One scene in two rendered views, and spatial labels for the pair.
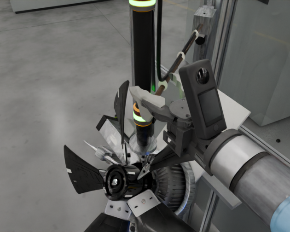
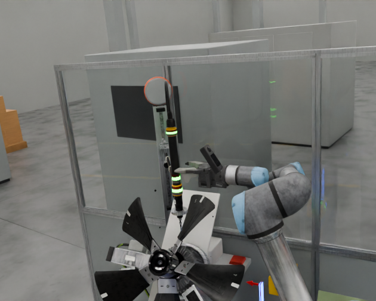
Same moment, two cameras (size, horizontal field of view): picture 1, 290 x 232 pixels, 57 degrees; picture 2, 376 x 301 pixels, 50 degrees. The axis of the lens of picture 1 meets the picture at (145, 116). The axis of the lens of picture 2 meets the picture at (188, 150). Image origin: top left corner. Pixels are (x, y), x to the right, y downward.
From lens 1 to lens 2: 1.21 m
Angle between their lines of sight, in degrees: 35
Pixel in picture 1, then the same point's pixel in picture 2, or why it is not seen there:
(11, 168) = not seen: outside the picture
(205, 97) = (212, 156)
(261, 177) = (242, 169)
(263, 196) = (246, 174)
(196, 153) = (216, 183)
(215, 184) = not seen: hidden behind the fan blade
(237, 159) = (233, 169)
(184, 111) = (205, 166)
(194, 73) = (206, 148)
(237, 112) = (212, 197)
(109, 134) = (123, 257)
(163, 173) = (184, 252)
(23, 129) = not seen: outside the picture
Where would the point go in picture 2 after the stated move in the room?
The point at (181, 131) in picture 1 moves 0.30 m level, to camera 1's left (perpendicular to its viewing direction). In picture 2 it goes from (208, 174) to (136, 194)
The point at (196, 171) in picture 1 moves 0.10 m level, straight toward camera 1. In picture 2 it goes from (204, 247) to (209, 257)
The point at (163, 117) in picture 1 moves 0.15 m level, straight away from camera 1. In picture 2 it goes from (199, 171) to (182, 162)
